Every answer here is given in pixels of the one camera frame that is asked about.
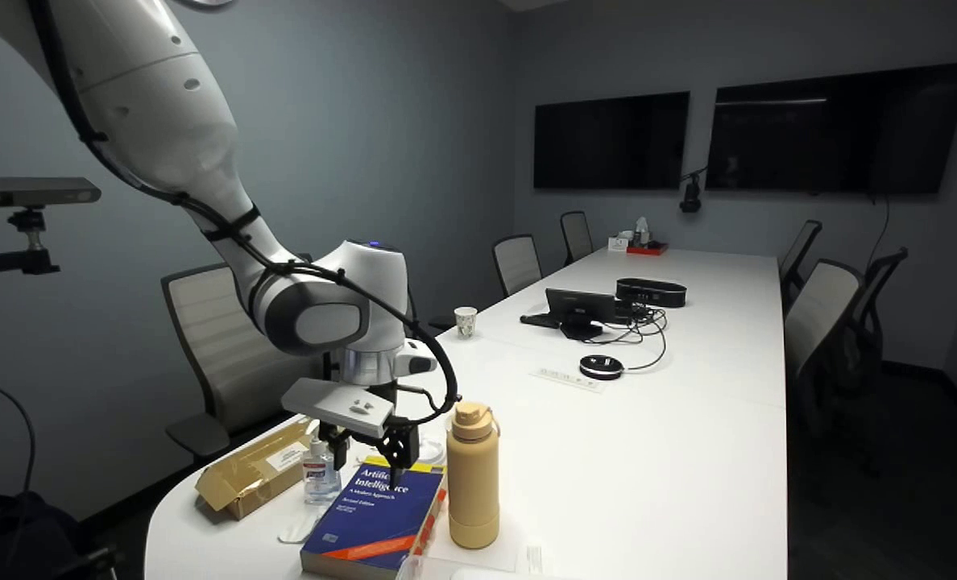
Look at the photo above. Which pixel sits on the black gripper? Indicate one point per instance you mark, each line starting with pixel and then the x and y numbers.
pixel 374 436

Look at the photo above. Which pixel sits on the blue Artificial Intelligence textbook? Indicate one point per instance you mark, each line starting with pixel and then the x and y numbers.
pixel 374 519

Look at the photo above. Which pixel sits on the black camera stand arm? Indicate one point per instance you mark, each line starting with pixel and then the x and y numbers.
pixel 27 244

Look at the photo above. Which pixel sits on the large black wall television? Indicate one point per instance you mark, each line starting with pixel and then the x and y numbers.
pixel 835 131

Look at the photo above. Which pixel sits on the small black wall television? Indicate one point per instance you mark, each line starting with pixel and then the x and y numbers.
pixel 609 140

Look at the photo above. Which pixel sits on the grey stereo camera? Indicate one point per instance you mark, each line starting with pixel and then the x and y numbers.
pixel 29 192

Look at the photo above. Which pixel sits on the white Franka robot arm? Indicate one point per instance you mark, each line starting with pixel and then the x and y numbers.
pixel 144 98

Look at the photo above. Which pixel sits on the black touch console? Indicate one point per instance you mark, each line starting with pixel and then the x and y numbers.
pixel 586 305

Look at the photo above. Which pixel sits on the tan squeeze bottle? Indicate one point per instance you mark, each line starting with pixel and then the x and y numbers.
pixel 474 484

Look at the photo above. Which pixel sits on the brown cardboard box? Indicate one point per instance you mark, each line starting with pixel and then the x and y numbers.
pixel 247 478

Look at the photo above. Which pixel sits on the black floor bag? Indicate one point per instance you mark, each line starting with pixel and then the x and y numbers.
pixel 27 543

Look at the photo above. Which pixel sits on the black video bar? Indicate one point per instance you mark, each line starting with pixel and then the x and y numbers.
pixel 652 290

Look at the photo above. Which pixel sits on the grey office chair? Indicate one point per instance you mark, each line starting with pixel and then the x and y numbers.
pixel 518 262
pixel 825 309
pixel 577 232
pixel 215 341
pixel 801 258

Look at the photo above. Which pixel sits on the clear pump bottle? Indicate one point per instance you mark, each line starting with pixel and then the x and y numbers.
pixel 319 478

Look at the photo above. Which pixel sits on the red tissue box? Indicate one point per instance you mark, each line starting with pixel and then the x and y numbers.
pixel 645 247

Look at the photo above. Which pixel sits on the white paper cup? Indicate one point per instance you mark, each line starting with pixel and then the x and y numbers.
pixel 465 320

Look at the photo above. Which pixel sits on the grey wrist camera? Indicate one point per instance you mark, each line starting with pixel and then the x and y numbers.
pixel 335 407

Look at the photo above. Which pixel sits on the round black speaker puck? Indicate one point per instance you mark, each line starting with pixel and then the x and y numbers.
pixel 600 366

